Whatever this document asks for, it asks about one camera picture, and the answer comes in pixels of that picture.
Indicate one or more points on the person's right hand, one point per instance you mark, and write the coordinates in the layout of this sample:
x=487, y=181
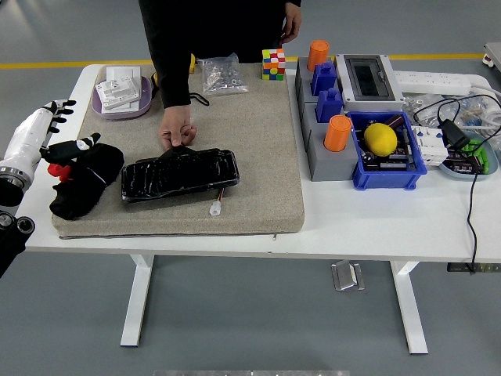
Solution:
x=176, y=125

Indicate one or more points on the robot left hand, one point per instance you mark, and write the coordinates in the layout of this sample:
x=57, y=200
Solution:
x=27, y=133

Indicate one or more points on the person's left hand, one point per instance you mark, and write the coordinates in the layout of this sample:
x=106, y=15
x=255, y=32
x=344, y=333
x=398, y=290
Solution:
x=293, y=21

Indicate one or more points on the person's right forearm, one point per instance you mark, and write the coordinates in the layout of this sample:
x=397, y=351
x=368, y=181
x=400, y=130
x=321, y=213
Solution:
x=172, y=78

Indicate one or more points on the purple oval tray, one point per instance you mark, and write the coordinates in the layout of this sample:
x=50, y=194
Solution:
x=145, y=105

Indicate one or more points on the orange cylinder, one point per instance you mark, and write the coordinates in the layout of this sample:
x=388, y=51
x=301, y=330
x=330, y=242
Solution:
x=337, y=133
x=318, y=53

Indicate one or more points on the colourful puzzle cube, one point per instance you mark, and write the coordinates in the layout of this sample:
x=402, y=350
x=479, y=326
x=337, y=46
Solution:
x=273, y=64

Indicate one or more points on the grey base block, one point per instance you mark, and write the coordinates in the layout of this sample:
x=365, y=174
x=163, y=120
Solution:
x=303, y=84
x=332, y=164

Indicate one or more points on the blue plastic block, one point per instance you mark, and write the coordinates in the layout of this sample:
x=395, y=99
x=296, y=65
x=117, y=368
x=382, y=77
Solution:
x=324, y=80
x=329, y=106

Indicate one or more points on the white socket module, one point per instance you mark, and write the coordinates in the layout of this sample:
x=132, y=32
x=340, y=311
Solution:
x=117, y=92

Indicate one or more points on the clear bag of washers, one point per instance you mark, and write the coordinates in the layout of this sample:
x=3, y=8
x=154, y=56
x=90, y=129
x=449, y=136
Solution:
x=223, y=76

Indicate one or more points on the person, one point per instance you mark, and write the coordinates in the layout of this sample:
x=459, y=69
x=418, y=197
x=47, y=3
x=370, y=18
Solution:
x=215, y=27

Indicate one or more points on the grey-brown mat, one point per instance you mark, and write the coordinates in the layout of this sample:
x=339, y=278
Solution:
x=254, y=156

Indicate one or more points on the grey windowed electrical box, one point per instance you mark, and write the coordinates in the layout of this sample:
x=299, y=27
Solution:
x=368, y=80

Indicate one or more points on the brown cylinder part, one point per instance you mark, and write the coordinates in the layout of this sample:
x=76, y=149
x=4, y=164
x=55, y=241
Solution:
x=394, y=120

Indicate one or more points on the yellow lemon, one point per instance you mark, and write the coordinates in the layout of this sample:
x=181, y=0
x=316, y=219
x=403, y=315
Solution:
x=380, y=139

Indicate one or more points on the clear bags of parts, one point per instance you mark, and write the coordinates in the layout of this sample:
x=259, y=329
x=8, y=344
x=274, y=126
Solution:
x=419, y=103

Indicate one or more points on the white power strip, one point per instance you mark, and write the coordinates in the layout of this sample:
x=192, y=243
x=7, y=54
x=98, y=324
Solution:
x=430, y=82

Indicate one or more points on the dark circuit board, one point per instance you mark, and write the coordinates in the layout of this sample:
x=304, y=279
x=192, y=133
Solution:
x=391, y=161

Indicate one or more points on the white table leg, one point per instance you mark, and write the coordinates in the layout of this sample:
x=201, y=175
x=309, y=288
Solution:
x=137, y=297
x=409, y=305

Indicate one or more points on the blue plastic bin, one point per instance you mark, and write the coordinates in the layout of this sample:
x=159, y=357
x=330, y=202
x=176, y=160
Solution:
x=385, y=178

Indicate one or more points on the white circuit breaker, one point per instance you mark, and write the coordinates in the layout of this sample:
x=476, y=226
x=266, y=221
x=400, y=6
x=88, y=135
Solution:
x=428, y=147

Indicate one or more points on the black power adapter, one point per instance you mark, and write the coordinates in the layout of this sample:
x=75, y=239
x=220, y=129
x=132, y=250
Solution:
x=454, y=134

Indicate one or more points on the grey cart with red wheel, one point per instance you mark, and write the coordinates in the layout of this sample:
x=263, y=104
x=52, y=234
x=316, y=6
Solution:
x=494, y=53

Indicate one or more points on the light blue dish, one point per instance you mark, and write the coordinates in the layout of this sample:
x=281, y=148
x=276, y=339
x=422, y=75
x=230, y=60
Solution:
x=450, y=169

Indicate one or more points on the green terminal block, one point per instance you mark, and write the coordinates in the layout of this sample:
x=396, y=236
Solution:
x=479, y=150

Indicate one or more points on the silver metal floor plate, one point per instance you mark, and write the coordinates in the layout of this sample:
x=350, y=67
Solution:
x=346, y=276

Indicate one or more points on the black table control box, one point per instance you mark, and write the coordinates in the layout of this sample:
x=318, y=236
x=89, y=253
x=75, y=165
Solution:
x=456, y=268

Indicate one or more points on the large white switch plate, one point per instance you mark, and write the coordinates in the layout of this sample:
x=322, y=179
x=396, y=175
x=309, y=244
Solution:
x=117, y=72

